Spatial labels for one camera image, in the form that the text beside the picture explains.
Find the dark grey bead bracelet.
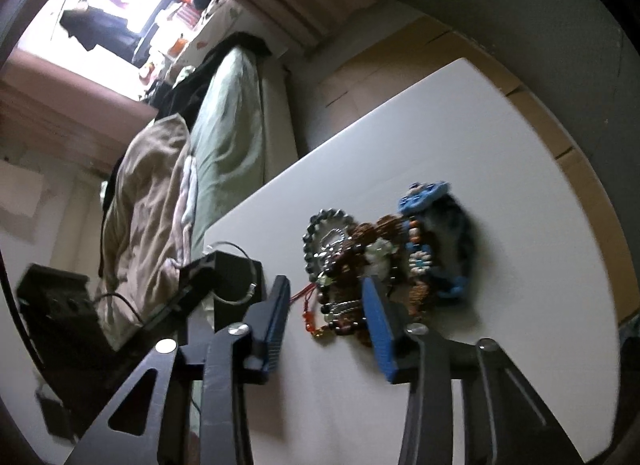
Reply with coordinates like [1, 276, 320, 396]
[303, 210, 358, 287]

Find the white jade flower bracelet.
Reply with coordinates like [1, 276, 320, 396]
[364, 239, 402, 267]

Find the black jewelry box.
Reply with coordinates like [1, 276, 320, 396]
[179, 250, 264, 328]

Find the small flower bead bracelet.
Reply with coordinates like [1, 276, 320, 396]
[406, 215, 435, 277]

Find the red string bracelet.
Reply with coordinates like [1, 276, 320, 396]
[291, 283, 332, 342]

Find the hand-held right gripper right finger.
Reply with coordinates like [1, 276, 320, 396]
[362, 277, 584, 465]

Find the beige blanket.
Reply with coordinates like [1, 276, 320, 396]
[96, 114, 202, 352]

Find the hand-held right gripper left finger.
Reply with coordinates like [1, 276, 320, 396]
[65, 275, 292, 465]

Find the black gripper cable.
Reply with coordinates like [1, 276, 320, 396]
[89, 291, 147, 330]

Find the hanging dark garment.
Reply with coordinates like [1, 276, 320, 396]
[59, 7, 147, 54]

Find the green bed mattress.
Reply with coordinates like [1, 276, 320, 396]
[189, 47, 301, 266]

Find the thin silver bangle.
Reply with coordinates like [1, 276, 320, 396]
[206, 242, 262, 305]

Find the dark red bead bracelet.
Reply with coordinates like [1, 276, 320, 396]
[320, 295, 373, 346]

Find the blue flower woven bracelet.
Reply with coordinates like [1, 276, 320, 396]
[397, 180, 475, 300]

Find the brown seed bead bracelet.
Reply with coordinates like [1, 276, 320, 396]
[345, 214, 426, 318]

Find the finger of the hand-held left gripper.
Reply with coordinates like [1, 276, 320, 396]
[140, 279, 213, 342]

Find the black clothes pile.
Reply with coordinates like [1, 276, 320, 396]
[152, 32, 274, 122]

